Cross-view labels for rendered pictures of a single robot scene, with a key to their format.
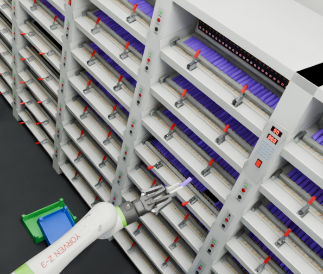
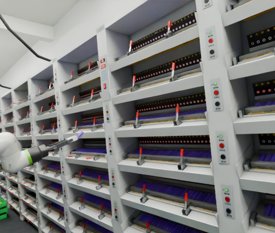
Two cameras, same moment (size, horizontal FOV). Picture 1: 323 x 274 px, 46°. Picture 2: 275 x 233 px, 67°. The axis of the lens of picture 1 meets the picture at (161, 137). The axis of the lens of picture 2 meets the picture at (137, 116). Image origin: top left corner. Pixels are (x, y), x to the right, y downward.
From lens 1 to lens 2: 138 cm
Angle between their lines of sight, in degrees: 41
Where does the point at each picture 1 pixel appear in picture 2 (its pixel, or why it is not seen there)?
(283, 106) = (100, 47)
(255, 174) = (106, 95)
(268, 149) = (104, 73)
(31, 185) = not seen: outside the picture
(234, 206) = (109, 129)
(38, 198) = not seen: outside the picture
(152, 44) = (56, 88)
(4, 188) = not seen: outside the picture
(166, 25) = (58, 73)
